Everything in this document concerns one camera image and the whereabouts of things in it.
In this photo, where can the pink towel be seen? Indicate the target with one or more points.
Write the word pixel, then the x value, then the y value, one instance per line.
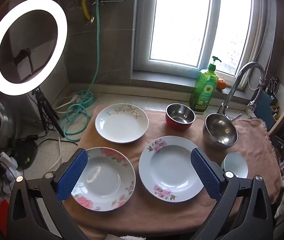
pixel 142 217

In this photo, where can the chrome flexible sprayer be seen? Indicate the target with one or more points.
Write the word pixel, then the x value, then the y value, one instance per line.
pixel 256 95

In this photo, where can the red flat object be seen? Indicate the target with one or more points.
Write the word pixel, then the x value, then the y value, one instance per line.
pixel 2 217

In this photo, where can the light blue flowered plate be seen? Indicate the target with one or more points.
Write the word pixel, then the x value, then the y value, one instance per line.
pixel 171 167

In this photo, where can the chrome faucet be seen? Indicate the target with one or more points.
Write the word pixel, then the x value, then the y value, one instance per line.
pixel 234 85

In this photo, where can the black tripod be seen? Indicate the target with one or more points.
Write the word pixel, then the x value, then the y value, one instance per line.
pixel 40 102

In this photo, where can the large steel bowl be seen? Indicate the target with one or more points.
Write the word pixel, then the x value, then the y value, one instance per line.
pixel 219 132

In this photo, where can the blue knife holder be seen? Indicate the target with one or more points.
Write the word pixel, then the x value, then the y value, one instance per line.
pixel 263 110

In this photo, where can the white plate pink roses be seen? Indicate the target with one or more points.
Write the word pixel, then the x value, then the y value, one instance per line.
pixel 107 177

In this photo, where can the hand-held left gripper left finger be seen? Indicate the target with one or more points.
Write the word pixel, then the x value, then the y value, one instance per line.
pixel 73 175

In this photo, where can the dark oval object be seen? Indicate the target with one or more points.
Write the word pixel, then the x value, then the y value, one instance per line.
pixel 25 155

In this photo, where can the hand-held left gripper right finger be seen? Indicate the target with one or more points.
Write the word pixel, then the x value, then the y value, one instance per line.
pixel 206 175

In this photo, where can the white cloth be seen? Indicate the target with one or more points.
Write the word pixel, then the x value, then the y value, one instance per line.
pixel 127 237

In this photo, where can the white framed window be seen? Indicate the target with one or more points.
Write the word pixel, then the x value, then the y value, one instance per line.
pixel 181 17

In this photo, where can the red steel bowl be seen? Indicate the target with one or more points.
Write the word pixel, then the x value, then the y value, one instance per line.
pixel 180 125

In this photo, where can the white charger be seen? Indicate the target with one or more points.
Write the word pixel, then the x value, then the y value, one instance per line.
pixel 5 162

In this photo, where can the white plate gold leaves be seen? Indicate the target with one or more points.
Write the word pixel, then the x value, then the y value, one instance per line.
pixel 119 127

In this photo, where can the green dish soap bottle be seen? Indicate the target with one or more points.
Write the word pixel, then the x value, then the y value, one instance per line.
pixel 204 92

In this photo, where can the orange fruit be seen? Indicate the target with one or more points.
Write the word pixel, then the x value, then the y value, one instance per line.
pixel 221 84

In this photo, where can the small light blue bowl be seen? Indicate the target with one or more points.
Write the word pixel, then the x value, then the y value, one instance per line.
pixel 235 163

